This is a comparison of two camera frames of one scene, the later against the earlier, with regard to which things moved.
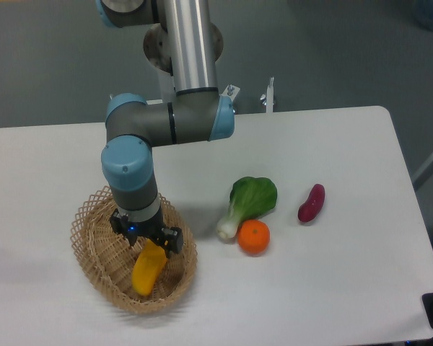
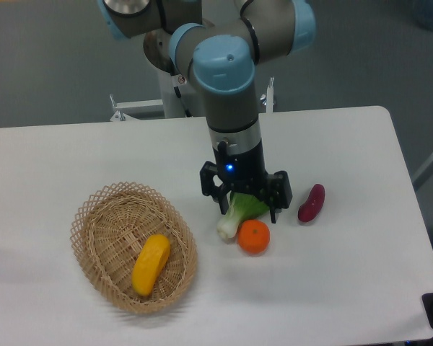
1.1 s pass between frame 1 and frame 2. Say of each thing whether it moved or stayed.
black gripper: moved
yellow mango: stayed
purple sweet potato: stayed
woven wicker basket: stayed
